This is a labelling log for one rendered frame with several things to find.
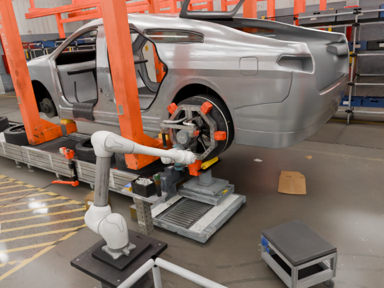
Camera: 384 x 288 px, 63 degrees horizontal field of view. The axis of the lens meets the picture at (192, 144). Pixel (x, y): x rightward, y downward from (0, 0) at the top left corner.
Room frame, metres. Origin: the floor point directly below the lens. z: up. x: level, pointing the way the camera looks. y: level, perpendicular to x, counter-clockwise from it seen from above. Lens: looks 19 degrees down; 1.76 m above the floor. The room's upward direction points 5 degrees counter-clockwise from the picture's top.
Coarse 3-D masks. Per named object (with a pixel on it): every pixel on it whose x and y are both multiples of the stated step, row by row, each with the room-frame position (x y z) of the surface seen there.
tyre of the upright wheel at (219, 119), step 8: (200, 96) 3.12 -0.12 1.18; (208, 96) 3.13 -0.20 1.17; (184, 104) 3.10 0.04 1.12; (192, 104) 3.05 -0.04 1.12; (200, 104) 2.99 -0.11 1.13; (216, 104) 3.00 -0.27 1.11; (224, 104) 3.07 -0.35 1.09; (216, 112) 2.90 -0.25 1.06; (224, 112) 2.97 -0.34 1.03; (216, 120) 2.89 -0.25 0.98; (224, 120) 2.90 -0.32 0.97; (232, 120) 3.00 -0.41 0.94; (224, 128) 2.86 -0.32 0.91; (232, 128) 2.97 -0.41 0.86; (232, 136) 2.98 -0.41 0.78; (224, 144) 2.88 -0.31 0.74; (216, 152) 2.90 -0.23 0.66; (208, 160) 2.97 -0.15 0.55
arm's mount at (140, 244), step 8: (136, 240) 2.03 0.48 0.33; (136, 248) 1.94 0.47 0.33; (144, 248) 1.94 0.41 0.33; (96, 256) 1.89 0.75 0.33; (104, 256) 1.88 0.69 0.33; (128, 256) 1.86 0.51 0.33; (136, 256) 1.86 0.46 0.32; (112, 264) 1.79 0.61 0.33; (120, 264) 1.79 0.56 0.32; (128, 264) 1.80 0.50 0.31
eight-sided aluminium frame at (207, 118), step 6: (180, 108) 3.03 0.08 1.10; (186, 108) 3.00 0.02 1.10; (192, 108) 2.95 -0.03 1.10; (198, 108) 2.90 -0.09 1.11; (174, 114) 3.08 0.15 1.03; (204, 114) 2.87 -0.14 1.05; (168, 120) 3.13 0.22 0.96; (174, 120) 3.15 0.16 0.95; (210, 120) 2.85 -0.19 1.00; (210, 126) 2.83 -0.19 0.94; (216, 126) 2.85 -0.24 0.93; (174, 132) 3.15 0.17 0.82; (210, 132) 2.83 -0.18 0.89; (174, 138) 3.13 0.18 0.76; (180, 144) 3.11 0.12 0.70; (216, 144) 2.84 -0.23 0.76; (210, 150) 2.84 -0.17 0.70; (198, 156) 2.93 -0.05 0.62; (204, 156) 2.89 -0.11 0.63
